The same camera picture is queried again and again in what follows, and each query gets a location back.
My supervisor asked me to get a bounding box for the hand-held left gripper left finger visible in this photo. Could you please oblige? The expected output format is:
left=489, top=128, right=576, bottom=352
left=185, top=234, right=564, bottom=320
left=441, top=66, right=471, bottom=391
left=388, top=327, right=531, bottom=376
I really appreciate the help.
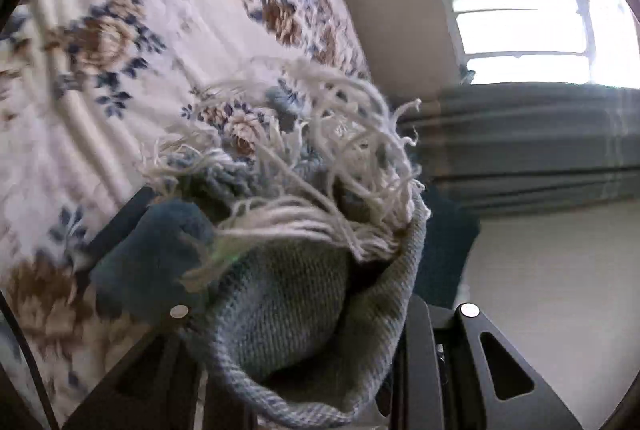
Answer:
left=62, top=186, right=217, bottom=430

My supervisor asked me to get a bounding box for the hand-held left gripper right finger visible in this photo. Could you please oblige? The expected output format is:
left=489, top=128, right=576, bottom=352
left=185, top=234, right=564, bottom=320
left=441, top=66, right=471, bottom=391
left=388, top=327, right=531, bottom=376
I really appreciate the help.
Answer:
left=390, top=186, right=583, bottom=430

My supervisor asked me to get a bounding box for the grey-blue knitted fringed scarf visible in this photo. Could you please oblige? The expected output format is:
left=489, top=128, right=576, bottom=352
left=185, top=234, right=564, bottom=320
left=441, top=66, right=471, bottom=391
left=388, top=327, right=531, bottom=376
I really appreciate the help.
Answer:
left=137, top=57, right=433, bottom=429

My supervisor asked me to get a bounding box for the grey striped curtain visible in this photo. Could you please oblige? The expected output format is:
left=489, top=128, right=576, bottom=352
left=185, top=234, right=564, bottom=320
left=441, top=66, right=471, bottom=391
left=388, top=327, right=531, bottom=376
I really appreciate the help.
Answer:
left=400, top=81, right=640, bottom=212

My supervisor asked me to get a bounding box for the floral bed sheet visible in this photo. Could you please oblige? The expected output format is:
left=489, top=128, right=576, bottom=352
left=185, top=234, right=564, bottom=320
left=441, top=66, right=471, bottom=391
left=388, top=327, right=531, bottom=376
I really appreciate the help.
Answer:
left=0, top=0, right=373, bottom=430

